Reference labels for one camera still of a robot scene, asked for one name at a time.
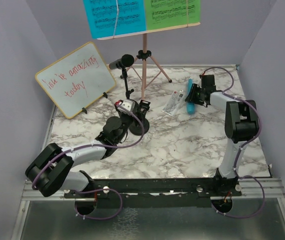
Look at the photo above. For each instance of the blue toy microphone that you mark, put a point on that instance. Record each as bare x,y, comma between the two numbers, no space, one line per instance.
190,107

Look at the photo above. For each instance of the blue sheet music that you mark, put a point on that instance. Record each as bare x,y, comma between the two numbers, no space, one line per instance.
112,18

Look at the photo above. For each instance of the black mic stand front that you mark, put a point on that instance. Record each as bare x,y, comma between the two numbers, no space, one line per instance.
136,129

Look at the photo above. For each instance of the green sheet music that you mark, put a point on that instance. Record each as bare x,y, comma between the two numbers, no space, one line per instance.
165,14

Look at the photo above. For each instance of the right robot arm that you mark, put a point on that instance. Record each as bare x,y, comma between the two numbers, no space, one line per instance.
241,125

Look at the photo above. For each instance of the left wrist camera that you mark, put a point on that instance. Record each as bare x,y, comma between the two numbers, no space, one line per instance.
125,107

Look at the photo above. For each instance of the yellow framed whiteboard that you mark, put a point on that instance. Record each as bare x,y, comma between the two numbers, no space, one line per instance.
76,80

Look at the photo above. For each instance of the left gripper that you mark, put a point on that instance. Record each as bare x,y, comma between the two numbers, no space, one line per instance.
141,114

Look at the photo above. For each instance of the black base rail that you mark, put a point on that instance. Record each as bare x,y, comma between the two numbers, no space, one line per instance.
157,192

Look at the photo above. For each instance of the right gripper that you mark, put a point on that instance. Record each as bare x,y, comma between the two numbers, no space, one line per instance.
191,97

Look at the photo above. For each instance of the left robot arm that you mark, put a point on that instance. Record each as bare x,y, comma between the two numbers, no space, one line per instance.
51,170

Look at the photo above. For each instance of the black microphone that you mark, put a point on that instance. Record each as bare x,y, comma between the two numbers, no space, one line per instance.
126,61

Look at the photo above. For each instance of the white remote packet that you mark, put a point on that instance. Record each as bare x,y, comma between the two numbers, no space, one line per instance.
174,103

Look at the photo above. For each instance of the pink music stand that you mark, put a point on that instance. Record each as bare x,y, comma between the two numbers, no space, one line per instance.
144,53

